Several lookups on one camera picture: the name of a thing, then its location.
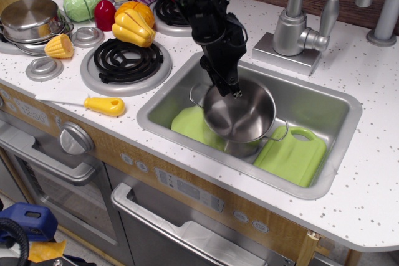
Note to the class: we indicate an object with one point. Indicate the small steel pot upside down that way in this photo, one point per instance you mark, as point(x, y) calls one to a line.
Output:
point(31, 24)

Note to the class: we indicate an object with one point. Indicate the orange toy pumpkin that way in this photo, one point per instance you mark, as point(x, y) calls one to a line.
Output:
point(141, 8)

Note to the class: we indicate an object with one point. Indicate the silver oven dial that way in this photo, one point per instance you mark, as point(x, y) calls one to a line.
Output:
point(74, 140)

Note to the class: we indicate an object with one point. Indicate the green toy cabbage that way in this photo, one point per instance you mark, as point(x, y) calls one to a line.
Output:
point(80, 10)

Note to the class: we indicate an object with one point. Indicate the blue clamp tool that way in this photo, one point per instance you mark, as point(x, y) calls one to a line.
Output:
point(38, 222)

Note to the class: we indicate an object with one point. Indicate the black stove burner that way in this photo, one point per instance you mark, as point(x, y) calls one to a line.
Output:
point(168, 19)
point(121, 69)

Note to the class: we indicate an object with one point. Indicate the toy oven door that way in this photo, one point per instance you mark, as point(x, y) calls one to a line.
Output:
point(75, 188)

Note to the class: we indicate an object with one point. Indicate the front black stove burner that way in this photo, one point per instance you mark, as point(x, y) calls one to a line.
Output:
point(121, 69)

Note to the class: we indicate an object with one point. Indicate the yellow toy corn piece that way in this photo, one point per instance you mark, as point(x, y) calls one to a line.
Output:
point(60, 47)

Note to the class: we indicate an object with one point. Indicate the green plate in sink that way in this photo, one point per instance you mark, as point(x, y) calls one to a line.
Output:
point(190, 123)

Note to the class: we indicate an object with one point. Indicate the silver stove knob back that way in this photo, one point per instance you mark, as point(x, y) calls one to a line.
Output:
point(87, 37)

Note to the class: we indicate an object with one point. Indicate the red toy pepper half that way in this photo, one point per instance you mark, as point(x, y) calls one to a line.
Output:
point(104, 15)

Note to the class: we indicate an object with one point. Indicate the silver post right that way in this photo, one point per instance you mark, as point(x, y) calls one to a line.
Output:
point(383, 35)

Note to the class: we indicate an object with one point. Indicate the yellow cloth on floor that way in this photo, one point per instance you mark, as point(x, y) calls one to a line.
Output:
point(43, 251)

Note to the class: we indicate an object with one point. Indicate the yellow handled toy knife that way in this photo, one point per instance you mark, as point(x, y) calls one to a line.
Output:
point(109, 106)

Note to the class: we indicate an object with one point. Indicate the back black stove burner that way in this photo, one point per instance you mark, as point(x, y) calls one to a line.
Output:
point(168, 19)

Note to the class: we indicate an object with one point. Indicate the silver stove knob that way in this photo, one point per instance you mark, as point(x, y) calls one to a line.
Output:
point(44, 69)
point(87, 37)

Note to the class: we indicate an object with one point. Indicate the silver sink basin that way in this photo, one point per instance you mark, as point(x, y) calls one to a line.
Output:
point(331, 115)

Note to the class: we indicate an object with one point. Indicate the toy dishwasher door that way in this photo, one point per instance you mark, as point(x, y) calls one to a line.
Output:
point(163, 231)

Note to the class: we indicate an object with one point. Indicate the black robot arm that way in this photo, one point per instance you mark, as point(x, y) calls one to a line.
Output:
point(190, 7)

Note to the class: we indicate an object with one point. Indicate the green cutting board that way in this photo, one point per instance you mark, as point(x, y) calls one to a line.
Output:
point(293, 154)

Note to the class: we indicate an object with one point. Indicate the silver toy faucet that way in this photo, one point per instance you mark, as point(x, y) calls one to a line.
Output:
point(295, 46)

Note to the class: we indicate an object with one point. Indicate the large steel pot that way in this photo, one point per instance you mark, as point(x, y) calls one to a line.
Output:
point(243, 123)

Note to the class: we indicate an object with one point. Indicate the yellow toy squash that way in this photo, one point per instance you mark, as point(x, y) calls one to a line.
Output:
point(130, 27)

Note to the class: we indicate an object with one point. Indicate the silver stove knob front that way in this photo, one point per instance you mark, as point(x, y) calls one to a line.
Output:
point(44, 69)

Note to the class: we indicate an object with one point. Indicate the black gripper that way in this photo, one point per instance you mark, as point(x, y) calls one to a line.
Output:
point(223, 40)

